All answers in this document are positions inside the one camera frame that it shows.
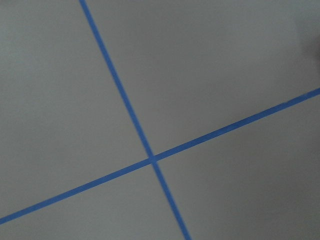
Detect blue tape grid lines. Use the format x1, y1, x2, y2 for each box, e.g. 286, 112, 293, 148
0, 0, 320, 240

